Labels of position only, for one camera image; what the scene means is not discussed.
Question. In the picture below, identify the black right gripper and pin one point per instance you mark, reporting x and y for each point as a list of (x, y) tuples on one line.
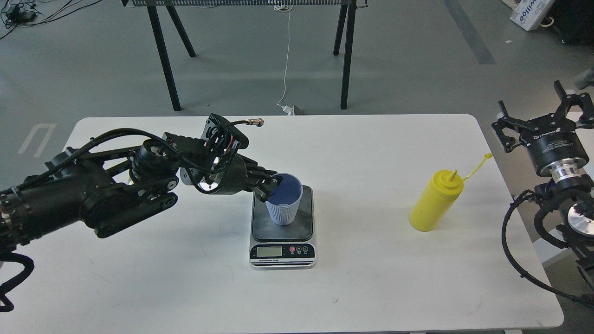
[(554, 146)]

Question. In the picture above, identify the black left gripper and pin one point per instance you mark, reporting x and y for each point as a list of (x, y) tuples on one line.
[(242, 175)]

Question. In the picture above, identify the blue ribbed plastic cup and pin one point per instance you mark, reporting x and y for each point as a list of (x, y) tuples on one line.
[(285, 199)]

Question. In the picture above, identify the yellow squeeze bottle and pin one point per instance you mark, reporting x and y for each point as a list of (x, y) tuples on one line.
[(441, 192)]

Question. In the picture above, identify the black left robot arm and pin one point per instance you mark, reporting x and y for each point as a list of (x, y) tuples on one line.
[(123, 177)]

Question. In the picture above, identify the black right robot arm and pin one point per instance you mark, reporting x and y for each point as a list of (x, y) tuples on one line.
[(502, 131)]

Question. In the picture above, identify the digital kitchen scale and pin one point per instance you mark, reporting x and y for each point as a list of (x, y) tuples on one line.
[(279, 247)]

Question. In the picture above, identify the white cardboard box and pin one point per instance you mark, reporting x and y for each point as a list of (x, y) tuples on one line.
[(529, 14)]

